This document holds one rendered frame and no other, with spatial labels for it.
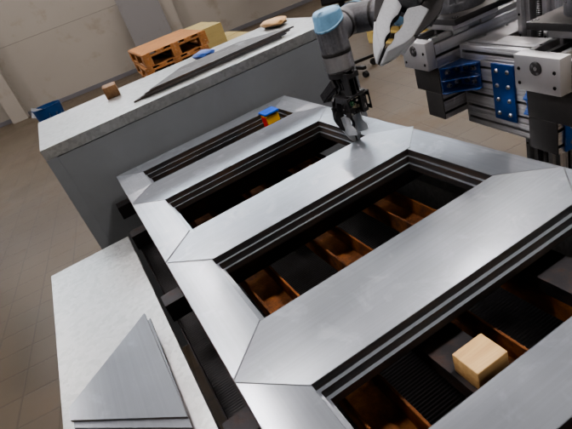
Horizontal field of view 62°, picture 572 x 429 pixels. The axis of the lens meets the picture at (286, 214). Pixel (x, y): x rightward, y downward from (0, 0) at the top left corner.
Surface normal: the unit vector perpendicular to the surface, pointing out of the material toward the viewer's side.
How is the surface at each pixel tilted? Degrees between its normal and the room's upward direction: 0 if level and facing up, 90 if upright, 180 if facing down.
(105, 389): 0
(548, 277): 0
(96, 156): 90
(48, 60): 90
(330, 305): 0
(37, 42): 90
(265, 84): 90
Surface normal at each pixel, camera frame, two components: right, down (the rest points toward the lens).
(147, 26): 0.29, 0.21
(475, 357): -0.31, -0.82
